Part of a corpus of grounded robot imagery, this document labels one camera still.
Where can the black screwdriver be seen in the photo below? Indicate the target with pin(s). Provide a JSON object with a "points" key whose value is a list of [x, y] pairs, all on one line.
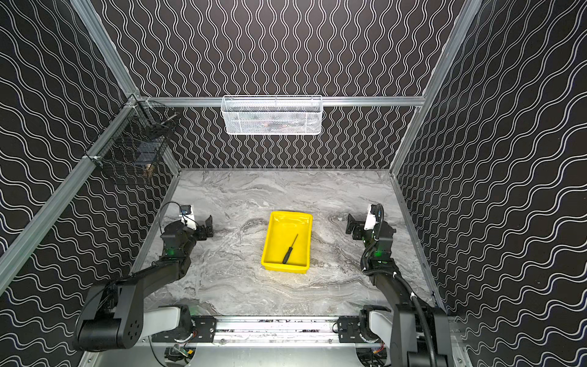
{"points": [[289, 250]]}

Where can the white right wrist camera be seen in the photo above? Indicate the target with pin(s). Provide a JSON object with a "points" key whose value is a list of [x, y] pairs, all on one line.
{"points": [[371, 218]]}

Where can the aluminium back crossbar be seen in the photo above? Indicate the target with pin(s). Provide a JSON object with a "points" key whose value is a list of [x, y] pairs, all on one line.
{"points": [[326, 101]]}

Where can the aluminium left frame bar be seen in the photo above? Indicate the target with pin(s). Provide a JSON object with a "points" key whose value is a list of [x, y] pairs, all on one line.
{"points": [[32, 235]]}

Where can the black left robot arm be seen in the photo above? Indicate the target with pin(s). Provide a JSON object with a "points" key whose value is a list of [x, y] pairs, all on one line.
{"points": [[113, 316]]}

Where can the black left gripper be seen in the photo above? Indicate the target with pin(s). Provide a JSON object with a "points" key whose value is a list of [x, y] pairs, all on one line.
{"points": [[202, 230]]}

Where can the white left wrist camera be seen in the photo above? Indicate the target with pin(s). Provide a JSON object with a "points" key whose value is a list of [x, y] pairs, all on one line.
{"points": [[187, 216]]}

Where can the aluminium corner post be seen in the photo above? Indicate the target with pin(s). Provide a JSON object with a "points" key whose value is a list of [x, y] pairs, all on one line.
{"points": [[455, 40]]}

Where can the black wire wall basket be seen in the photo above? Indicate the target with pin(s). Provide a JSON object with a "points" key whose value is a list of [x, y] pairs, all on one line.
{"points": [[134, 155]]}

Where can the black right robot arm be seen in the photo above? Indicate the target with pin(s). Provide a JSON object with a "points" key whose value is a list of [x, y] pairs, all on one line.
{"points": [[403, 307]]}

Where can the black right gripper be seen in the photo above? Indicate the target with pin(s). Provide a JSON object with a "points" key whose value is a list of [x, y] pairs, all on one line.
{"points": [[359, 228]]}

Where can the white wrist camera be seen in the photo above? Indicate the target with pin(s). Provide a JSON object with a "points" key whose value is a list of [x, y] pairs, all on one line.
{"points": [[371, 218], [187, 216]]}

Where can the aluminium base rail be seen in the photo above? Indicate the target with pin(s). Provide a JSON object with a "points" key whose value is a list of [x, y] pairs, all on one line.
{"points": [[254, 341]]}

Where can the clear mesh wall basket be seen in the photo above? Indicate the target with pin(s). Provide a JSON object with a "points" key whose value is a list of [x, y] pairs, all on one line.
{"points": [[271, 119]]}

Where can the yellow plastic bin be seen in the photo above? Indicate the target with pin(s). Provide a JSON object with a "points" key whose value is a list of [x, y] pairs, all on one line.
{"points": [[282, 228]]}

